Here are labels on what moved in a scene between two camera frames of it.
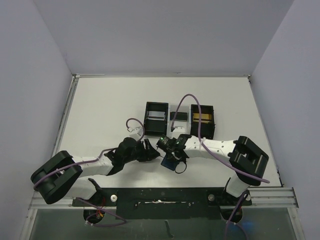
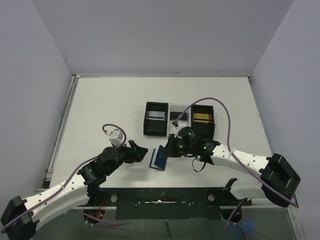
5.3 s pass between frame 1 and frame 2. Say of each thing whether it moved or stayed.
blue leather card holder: moved
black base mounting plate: stayed
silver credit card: stayed
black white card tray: stayed
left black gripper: moved
